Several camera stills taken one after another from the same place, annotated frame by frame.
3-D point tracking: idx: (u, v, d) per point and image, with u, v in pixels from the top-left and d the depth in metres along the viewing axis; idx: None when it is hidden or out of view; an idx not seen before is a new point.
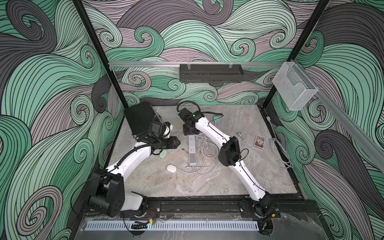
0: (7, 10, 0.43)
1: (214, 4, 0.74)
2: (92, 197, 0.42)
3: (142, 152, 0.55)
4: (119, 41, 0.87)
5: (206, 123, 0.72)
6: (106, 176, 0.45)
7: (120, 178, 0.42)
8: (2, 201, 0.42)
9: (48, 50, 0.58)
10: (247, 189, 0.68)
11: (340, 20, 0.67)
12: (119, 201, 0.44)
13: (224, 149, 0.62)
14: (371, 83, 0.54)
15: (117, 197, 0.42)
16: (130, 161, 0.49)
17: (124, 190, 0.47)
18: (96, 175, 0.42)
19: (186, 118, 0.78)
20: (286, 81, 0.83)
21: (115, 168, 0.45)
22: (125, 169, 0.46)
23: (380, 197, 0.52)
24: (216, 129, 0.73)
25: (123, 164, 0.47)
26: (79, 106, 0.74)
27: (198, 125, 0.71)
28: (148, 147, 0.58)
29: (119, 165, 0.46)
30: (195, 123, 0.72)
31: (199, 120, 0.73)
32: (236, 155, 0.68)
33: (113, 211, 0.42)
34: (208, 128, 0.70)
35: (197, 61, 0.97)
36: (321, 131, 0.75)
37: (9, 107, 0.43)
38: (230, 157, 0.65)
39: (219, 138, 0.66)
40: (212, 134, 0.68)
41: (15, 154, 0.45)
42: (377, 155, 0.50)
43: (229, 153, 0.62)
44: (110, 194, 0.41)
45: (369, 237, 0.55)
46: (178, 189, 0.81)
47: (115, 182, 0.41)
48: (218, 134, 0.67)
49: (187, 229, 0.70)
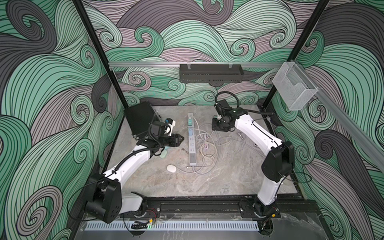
0: (7, 10, 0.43)
1: (213, 4, 0.74)
2: (89, 203, 0.41)
3: (141, 156, 0.54)
4: (119, 41, 0.87)
5: (250, 121, 0.58)
6: (103, 181, 0.44)
7: (116, 183, 0.41)
8: (2, 201, 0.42)
9: (47, 50, 0.58)
10: (260, 193, 0.64)
11: (340, 20, 0.67)
12: (116, 207, 0.43)
13: (274, 155, 0.46)
14: (371, 83, 0.54)
15: (113, 203, 0.41)
16: (128, 165, 0.48)
17: (121, 196, 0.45)
18: (93, 180, 0.41)
19: (225, 113, 0.63)
20: (286, 81, 0.84)
21: (112, 173, 0.45)
22: (123, 174, 0.45)
23: (380, 197, 0.52)
24: (263, 130, 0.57)
25: (121, 169, 0.46)
26: (79, 106, 0.74)
27: (239, 122, 0.58)
28: (147, 151, 0.57)
29: (116, 170, 0.46)
30: (235, 120, 0.59)
31: (241, 116, 0.60)
32: (288, 168, 0.50)
33: (110, 217, 0.42)
34: (252, 127, 0.55)
35: (197, 61, 0.97)
36: (321, 131, 0.75)
37: (9, 107, 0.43)
38: (280, 168, 0.48)
39: (266, 141, 0.51)
40: (257, 135, 0.53)
41: (15, 154, 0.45)
42: (377, 156, 0.50)
43: (279, 163, 0.47)
44: (105, 202, 0.40)
45: (369, 237, 0.55)
46: (178, 189, 0.81)
47: (111, 188, 0.40)
48: (266, 136, 0.52)
49: (186, 229, 0.70)
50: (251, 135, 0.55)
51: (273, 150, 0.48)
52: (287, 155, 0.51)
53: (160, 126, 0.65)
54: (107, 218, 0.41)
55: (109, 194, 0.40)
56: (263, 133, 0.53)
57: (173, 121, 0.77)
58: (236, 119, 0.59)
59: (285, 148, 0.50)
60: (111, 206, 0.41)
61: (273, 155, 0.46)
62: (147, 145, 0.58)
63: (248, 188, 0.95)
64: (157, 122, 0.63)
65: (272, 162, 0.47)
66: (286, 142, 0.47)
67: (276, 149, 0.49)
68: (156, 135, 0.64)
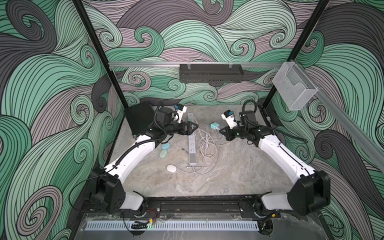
0: (7, 10, 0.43)
1: (214, 4, 0.74)
2: (92, 194, 0.42)
3: (145, 149, 0.52)
4: (119, 41, 0.87)
5: (277, 143, 0.53)
6: (105, 175, 0.43)
7: (116, 180, 0.40)
8: (2, 201, 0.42)
9: (47, 50, 0.58)
10: (269, 197, 0.61)
11: (340, 20, 0.67)
12: (119, 199, 0.44)
13: (303, 184, 0.40)
14: (371, 83, 0.54)
15: (115, 197, 0.42)
16: (130, 159, 0.46)
17: (123, 188, 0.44)
18: (94, 174, 0.41)
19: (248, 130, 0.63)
20: (286, 81, 0.83)
21: (113, 168, 0.43)
22: (124, 168, 0.44)
23: (380, 197, 0.52)
24: (293, 156, 0.48)
25: (123, 163, 0.45)
26: (79, 106, 0.74)
27: (263, 142, 0.55)
28: (151, 143, 0.53)
29: (117, 165, 0.44)
30: (260, 139, 0.56)
31: (266, 137, 0.56)
32: (320, 202, 0.42)
33: (113, 209, 0.43)
34: (278, 149, 0.51)
35: (197, 61, 0.97)
36: (320, 131, 0.75)
37: (9, 107, 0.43)
38: (310, 201, 0.41)
39: (294, 167, 0.45)
40: (287, 160, 0.47)
41: (16, 154, 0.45)
42: (377, 155, 0.50)
43: (310, 194, 0.40)
44: (107, 195, 0.40)
45: (369, 237, 0.55)
46: (178, 189, 0.81)
47: (111, 184, 0.39)
48: (295, 162, 0.46)
49: (187, 229, 0.70)
50: (277, 159, 0.50)
51: (303, 179, 0.42)
52: (321, 187, 0.44)
53: (166, 113, 0.60)
54: (110, 209, 0.42)
55: (109, 189, 0.39)
56: (293, 158, 0.47)
57: (184, 107, 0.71)
58: (259, 139, 0.56)
59: (318, 177, 0.44)
60: (113, 199, 0.41)
61: (302, 185, 0.40)
62: (152, 135, 0.55)
63: (248, 188, 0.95)
64: (163, 110, 0.57)
65: (299, 191, 0.42)
66: (320, 171, 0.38)
67: (306, 178, 0.42)
68: (162, 122, 0.59)
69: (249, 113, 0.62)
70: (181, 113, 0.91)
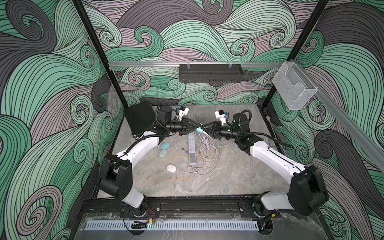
0: (7, 10, 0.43)
1: (214, 4, 0.74)
2: (103, 181, 0.45)
3: (150, 141, 0.56)
4: (119, 41, 0.87)
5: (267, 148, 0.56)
6: (115, 162, 0.47)
7: (128, 164, 0.44)
8: (2, 202, 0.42)
9: (47, 50, 0.58)
10: (269, 199, 0.60)
11: (340, 20, 0.67)
12: (127, 186, 0.46)
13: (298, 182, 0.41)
14: (371, 83, 0.54)
15: (125, 183, 0.44)
16: (139, 149, 0.51)
17: (132, 176, 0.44)
18: (104, 160, 0.44)
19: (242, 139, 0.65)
20: (286, 81, 0.83)
21: (124, 154, 0.47)
22: (134, 156, 0.48)
23: (380, 196, 0.52)
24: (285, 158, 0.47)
25: (133, 151, 0.49)
26: (79, 106, 0.74)
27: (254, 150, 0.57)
28: (157, 137, 0.59)
29: (128, 152, 0.48)
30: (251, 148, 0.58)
31: (256, 144, 0.59)
32: (321, 199, 0.43)
33: (122, 196, 0.45)
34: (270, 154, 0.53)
35: (197, 61, 0.97)
36: (321, 131, 0.75)
37: (9, 108, 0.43)
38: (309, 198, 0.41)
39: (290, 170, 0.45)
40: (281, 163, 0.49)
41: (15, 154, 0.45)
42: (377, 155, 0.50)
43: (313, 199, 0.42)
44: (118, 180, 0.43)
45: (368, 237, 0.55)
46: (178, 189, 0.81)
47: (124, 168, 0.43)
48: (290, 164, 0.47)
49: (187, 229, 0.70)
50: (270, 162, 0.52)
51: (297, 177, 0.43)
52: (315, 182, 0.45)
53: (167, 112, 0.64)
54: (120, 195, 0.44)
55: (121, 173, 0.43)
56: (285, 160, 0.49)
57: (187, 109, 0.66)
58: (250, 147, 0.58)
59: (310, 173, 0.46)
60: (124, 185, 0.44)
61: (297, 183, 0.41)
62: (156, 132, 0.60)
63: (248, 188, 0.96)
64: (163, 109, 0.62)
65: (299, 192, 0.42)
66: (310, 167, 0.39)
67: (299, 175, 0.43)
68: (164, 121, 0.65)
69: (244, 120, 0.61)
70: (182, 113, 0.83)
